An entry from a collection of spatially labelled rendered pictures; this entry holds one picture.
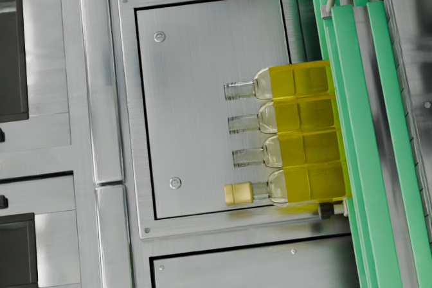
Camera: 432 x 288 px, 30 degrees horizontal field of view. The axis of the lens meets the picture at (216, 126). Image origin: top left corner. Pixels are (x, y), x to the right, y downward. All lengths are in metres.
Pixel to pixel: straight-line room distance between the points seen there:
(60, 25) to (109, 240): 0.44
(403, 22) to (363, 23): 0.06
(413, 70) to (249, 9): 0.43
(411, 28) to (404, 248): 0.33
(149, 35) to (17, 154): 0.33
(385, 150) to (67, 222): 0.61
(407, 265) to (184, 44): 0.61
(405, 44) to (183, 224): 0.50
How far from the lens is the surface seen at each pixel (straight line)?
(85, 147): 1.50
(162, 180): 1.44
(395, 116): 1.21
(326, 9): 1.34
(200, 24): 1.53
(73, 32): 1.58
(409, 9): 1.25
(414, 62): 1.22
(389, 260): 1.17
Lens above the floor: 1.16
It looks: level
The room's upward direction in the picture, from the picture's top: 97 degrees counter-clockwise
